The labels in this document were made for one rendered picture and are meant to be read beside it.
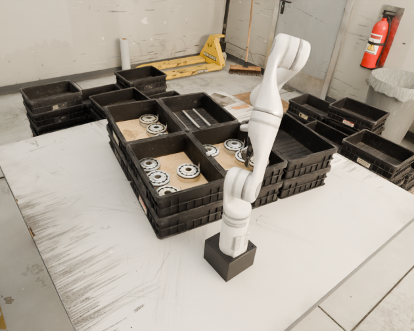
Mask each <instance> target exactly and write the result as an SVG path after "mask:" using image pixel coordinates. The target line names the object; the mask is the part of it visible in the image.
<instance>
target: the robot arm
mask: <svg viewBox="0 0 414 331"><path fill-rule="evenodd" d="M309 54H310V44H309V43H308V42H307V41H304V40H303V39H299V38H297V37H293V36H290V35H287V34H284V33H279V34H278V35H277V36H276V37H275V39H274V40H273V43H272V46H271V50H270V53H269V58H268V60H267V65H266V68H265V73H264V78H263V80H262V83H261V84H259V85H258V86H257V87H255V88H254V89H253V90H252V92H251V94H250V103H251V105H252V106H254V107H253V110H252V113H251V116H250V119H249V122H248V124H244V125H241V126H240V130H241V131H247V132H248V137H247V145H246V148H244V149H242V148H241V149H240V152H241V157H242V159H243V160H244V161H245V163H244V165H245V166H246V168H249V165H250V159H251V157H253V155H254V170H253V172H251V171H247V170H245V169H241V168H239V167H232V168H231V169H230V170H229V171H228V172H227V175H226V176H225V181H224V186H223V214H222V220H221V231H220V238H219V248H220V250H221V251H222V252H223V253H224V254H226V255H229V256H231V257H232V258H235V257H237V256H238V255H240V254H242V253H243V252H245V251H246V249H247V245H248V238H249V234H250V232H249V231H248V225H249V220H250V214H251V210H252V207H251V204H250V203H252V202H254V201H255V200H256V198H257V196H258V194H259V191H260V188H261V185H262V181H263V178H264V173H265V168H266V165H267V161H268V158H269V154H270V152H271V148H272V146H273V142H274V140H275V137H276V134H277V132H278V129H279V126H280V123H281V119H282V117H283V106H282V102H281V98H280V95H279V91H280V89H281V87H282V86H283V85H284V84H285V83H286V82H287V81H288V80H290V79H291V78H292V77H293V76H295V75H296V74H297V73H298V72H299V71H300V70H301V69H302V68H303V67H304V65H305V64H306V61H307V59H308V57H309ZM278 66H279V67H281V68H277V67H278Z"/></svg>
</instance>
